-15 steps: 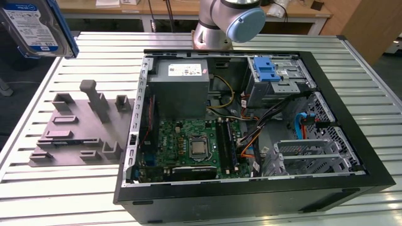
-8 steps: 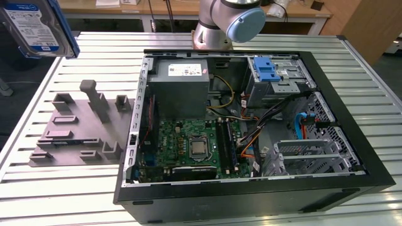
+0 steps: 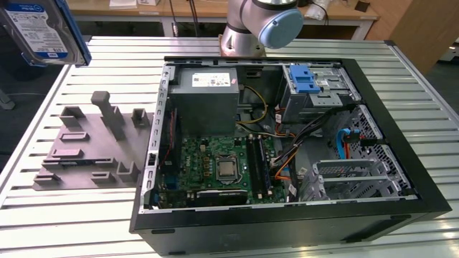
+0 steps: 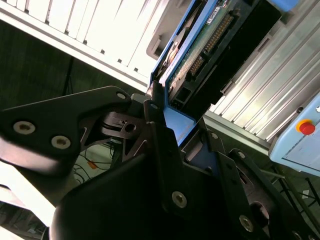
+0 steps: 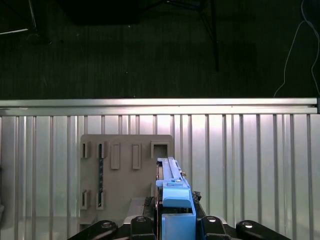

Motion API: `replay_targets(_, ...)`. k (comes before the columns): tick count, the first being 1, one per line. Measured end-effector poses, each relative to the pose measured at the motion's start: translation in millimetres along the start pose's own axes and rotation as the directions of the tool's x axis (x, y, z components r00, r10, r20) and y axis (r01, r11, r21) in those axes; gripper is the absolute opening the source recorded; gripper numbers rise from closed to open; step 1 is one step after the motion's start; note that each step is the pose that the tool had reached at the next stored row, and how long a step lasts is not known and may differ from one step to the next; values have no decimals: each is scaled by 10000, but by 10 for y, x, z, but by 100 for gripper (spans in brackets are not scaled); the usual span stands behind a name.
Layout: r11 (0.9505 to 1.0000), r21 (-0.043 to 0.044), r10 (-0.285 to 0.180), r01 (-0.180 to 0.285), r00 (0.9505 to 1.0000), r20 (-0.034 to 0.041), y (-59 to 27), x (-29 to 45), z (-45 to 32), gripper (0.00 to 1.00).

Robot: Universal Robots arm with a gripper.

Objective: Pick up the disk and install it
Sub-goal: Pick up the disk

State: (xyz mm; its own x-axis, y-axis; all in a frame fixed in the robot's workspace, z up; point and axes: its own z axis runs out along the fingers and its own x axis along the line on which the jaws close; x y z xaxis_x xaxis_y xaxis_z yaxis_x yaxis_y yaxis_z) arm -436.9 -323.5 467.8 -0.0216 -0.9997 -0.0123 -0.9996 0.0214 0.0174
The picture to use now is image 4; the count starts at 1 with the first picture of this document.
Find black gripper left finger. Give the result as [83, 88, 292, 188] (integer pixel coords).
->
[0, 80, 191, 210]

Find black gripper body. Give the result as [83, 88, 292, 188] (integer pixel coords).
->
[49, 149, 253, 240]

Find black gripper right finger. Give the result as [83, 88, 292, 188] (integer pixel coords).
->
[197, 117, 320, 240]

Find hard disk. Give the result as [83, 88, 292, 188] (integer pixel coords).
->
[149, 0, 300, 176]

